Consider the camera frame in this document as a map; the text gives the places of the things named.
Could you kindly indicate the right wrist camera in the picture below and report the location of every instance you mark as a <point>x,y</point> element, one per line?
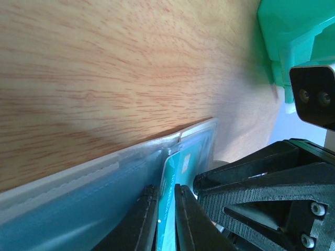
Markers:
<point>313,89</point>

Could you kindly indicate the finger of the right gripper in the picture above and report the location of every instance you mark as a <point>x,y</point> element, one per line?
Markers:
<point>278,156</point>

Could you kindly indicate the teal card dark stripe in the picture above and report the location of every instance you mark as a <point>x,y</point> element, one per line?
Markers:
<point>177,170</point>

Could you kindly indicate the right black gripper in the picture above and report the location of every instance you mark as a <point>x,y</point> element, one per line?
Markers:
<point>292,209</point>

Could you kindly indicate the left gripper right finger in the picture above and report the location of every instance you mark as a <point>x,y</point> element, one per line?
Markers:
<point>193,228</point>

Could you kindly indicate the green left bin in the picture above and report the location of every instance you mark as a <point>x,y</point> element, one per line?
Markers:
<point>296,32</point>

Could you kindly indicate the translucent grey card holder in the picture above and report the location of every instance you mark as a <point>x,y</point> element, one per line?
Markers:
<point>76,208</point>

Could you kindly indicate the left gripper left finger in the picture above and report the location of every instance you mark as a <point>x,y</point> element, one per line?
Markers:
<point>138,229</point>

